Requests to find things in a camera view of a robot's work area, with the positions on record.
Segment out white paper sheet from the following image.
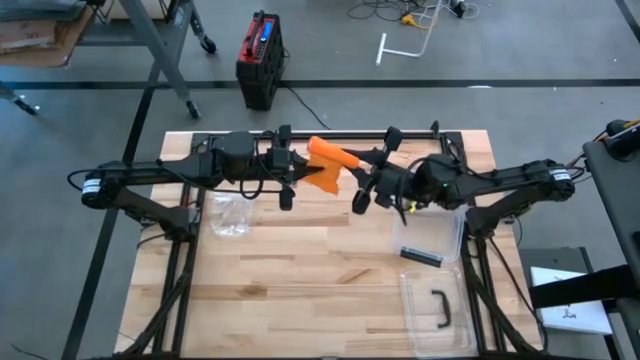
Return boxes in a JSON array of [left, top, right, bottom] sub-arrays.
[[529, 265, 614, 336]]

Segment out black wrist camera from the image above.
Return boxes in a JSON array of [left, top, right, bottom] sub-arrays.
[[373, 168, 409, 209], [263, 147, 294, 174]]

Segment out dark grey floor box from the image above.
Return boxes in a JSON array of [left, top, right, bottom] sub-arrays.
[[518, 246, 596, 281]]

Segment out black chair base leg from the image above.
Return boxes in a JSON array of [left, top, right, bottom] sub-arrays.
[[0, 82, 41, 117]]

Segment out yellow coiled cable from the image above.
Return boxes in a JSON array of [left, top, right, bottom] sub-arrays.
[[399, 4, 444, 31]]

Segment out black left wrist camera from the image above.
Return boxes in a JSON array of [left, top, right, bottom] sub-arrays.
[[263, 147, 294, 174]]

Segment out clear plastic bag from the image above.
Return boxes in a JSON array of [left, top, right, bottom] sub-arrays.
[[208, 192, 255, 239]]

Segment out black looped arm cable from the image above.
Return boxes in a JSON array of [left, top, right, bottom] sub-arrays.
[[394, 158, 451, 227]]

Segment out thin black cable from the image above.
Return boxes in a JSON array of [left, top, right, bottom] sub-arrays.
[[282, 82, 332, 131]]

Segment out orange cloth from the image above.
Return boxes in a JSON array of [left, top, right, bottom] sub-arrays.
[[304, 135, 363, 197]]

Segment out wooden workbench with casters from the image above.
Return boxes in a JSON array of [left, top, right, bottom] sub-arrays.
[[77, 0, 219, 121]]

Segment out clear plastic bin lid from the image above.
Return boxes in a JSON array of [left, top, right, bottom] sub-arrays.
[[398, 267, 479, 359]]

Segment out black cylindrical device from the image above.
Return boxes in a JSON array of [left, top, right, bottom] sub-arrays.
[[603, 118, 640, 160]]

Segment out white L-shaped bar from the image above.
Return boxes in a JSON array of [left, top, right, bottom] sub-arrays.
[[374, 0, 445, 67]]

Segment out clear plastic storage bin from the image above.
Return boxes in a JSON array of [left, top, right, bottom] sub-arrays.
[[392, 202, 470, 269]]

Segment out tangled floor cables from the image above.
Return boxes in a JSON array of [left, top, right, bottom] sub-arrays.
[[346, 0, 481, 25]]

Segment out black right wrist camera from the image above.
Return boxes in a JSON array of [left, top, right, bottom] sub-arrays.
[[373, 168, 409, 209]]

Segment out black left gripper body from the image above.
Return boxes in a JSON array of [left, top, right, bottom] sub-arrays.
[[276, 123, 297, 212]]

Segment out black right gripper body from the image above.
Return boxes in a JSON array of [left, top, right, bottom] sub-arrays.
[[351, 125, 405, 216]]

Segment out red black battery box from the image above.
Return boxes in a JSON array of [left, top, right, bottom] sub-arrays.
[[235, 9, 287, 112]]

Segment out cardboard box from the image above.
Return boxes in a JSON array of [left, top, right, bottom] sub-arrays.
[[0, 0, 96, 69]]

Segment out black strap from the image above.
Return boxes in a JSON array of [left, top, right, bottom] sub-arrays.
[[528, 263, 636, 310]]

